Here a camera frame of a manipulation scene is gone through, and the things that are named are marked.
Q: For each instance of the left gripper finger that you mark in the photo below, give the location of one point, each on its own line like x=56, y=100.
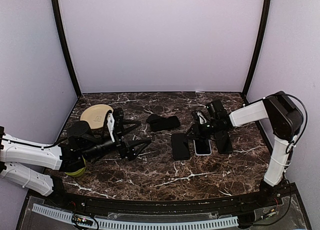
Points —
x=129, y=125
x=135, y=147

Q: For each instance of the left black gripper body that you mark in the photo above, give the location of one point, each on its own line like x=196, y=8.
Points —
x=121, y=145

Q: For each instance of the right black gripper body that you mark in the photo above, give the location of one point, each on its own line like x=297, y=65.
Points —
x=205, y=132

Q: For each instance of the lavender phone case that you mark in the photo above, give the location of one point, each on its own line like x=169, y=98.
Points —
x=203, y=154

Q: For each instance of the pink phone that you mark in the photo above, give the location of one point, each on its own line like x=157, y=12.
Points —
x=180, y=147

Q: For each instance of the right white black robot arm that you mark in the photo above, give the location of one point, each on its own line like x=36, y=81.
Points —
x=286, y=119

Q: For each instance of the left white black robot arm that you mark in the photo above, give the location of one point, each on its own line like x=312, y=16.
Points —
x=70, y=155

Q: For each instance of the tan wooden round plate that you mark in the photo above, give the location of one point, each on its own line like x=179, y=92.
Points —
x=95, y=115

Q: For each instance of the lime green bowl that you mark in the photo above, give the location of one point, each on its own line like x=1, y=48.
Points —
x=77, y=169

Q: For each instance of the white slotted cable duct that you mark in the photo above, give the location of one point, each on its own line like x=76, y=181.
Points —
x=83, y=222

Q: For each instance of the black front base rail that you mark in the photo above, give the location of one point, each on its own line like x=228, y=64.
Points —
x=101, y=206

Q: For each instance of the left black corner post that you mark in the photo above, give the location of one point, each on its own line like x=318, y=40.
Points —
x=64, y=46

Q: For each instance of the black corner post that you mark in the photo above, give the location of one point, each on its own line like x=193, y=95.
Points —
x=257, y=48
x=64, y=46

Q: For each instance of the right black corner post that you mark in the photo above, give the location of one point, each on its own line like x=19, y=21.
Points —
x=257, y=48

